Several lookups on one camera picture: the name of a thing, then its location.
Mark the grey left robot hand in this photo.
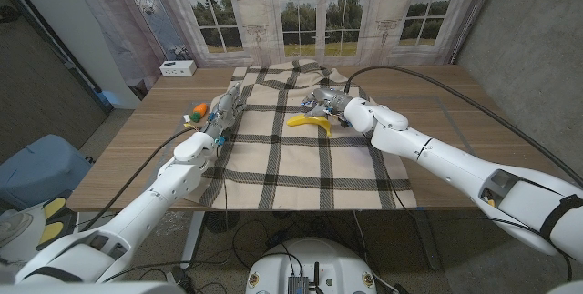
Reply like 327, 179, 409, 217
202, 82, 250, 146

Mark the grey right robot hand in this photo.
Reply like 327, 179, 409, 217
300, 86, 354, 129

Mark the yellow toy banana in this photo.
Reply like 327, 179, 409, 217
285, 113, 332, 139

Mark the cream plaid scarf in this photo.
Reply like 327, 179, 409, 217
190, 59, 418, 211

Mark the orange toy carrot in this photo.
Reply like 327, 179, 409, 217
189, 102, 210, 124

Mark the white power strip box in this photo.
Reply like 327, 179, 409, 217
159, 59, 198, 77

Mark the small black floor fan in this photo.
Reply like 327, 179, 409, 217
203, 210, 241, 235

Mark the white table leg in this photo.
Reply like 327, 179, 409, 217
180, 210, 206, 270

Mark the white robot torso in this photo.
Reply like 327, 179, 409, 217
245, 238, 378, 294

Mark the grey table leg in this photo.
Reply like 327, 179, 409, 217
412, 209, 443, 271

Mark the grey box with antenna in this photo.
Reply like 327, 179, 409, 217
286, 261, 325, 294

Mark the black pedal with yellow pads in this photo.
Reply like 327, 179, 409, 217
35, 196, 79, 252

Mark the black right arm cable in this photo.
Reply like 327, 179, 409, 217
343, 65, 583, 190

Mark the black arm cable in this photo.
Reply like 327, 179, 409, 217
81, 126, 201, 231
343, 65, 583, 190

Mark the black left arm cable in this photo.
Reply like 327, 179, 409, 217
81, 126, 201, 231

